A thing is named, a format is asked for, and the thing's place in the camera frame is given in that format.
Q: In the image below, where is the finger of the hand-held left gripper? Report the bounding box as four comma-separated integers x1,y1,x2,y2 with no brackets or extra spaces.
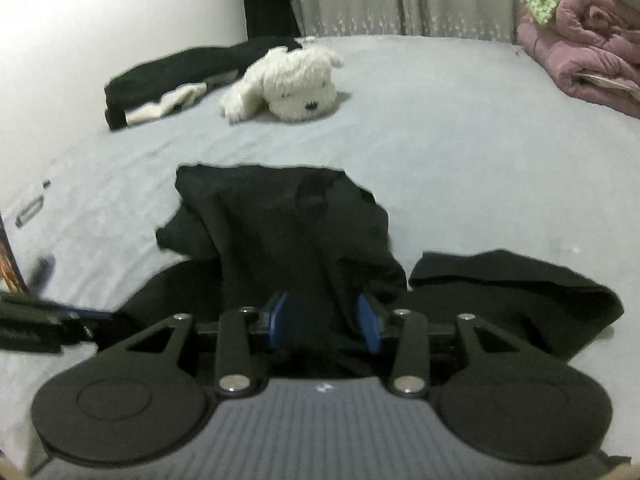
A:
60,309,116,347

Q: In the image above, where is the white cloth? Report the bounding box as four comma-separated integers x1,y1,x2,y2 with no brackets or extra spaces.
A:
125,82,208,126

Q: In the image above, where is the black crumpled garment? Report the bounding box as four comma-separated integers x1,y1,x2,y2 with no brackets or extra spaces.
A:
104,36,306,131

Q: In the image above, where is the orange brown object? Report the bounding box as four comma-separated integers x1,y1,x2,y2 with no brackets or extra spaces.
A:
0,212,27,293

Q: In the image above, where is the black t-shirt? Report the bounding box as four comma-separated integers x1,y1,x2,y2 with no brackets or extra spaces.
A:
95,162,626,381

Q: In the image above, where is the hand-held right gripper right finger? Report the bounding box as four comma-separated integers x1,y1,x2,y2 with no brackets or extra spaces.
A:
356,292,521,397

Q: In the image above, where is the pink folded quilt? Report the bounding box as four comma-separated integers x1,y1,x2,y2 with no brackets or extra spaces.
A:
517,0,640,121

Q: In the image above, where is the bed with grey sheet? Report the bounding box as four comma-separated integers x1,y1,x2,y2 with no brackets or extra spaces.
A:
0,35,640,480

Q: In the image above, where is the white plush dog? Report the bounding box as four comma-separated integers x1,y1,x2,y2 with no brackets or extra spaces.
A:
220,46,346,123

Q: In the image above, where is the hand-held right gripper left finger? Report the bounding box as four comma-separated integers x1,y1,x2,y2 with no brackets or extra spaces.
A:
122,291,291,396

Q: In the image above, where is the black hanging garment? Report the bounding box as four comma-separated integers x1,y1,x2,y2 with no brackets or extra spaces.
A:
241,0,301,41

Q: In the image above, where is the small grey rectangular object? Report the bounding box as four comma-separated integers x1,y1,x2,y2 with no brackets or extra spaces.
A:
15,197,47,229

